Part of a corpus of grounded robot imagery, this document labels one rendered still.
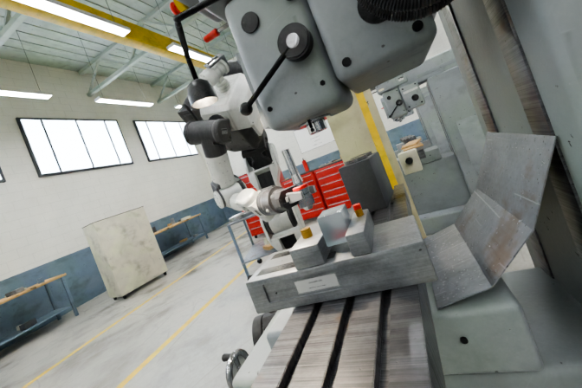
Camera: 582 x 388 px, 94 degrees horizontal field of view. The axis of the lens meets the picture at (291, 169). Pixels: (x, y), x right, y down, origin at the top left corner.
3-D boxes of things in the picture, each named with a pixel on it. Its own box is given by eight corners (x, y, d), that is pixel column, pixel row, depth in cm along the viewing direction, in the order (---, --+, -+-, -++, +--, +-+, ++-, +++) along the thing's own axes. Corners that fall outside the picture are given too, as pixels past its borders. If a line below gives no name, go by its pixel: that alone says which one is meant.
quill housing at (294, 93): (266, 135, 62) (215, 3, 62) (296, 132, 81) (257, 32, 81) (345, 99, 55) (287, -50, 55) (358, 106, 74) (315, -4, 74)
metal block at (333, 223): (326, 247, 54) (316, 218, 54) (332, 236, 59) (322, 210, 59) (352, 240, 52) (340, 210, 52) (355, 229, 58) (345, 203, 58)
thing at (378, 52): (337, 83, 53) (288, -43, 53) (354, 96, 76) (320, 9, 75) (442, 32, 46) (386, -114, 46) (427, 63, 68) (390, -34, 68)
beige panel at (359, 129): (381, 289, 227) (281, 30, 225) (383, 267, 264) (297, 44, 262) (449, 278, 207) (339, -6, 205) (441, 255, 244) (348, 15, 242)
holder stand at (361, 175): (355, 216, 102) (336, 165, 102) (366, 199, 121) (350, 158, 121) (387, 208, 96) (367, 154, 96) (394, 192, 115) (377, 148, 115)
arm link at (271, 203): (274, 187, 77) (251, 194, 86) (286, 219, 77) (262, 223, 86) (303, 175, 85) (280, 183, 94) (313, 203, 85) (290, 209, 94)
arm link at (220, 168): (212, 201, 121) (197, 156, 111) (237, 189, 128) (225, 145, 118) (223, 211, 113) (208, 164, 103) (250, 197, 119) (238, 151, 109)
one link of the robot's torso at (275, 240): (292, 271, 163) (258, 207, 145) (323, 261, 161) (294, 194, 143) (293, 292, 148) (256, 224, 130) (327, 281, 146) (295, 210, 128)
